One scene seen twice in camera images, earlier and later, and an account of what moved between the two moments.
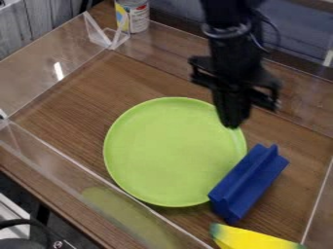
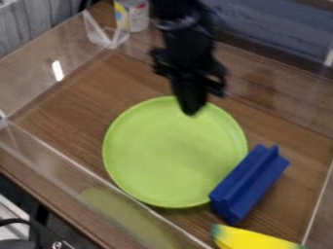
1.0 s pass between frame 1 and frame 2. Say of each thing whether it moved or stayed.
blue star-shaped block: stayed
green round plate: stayed
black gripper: moved
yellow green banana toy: stayed
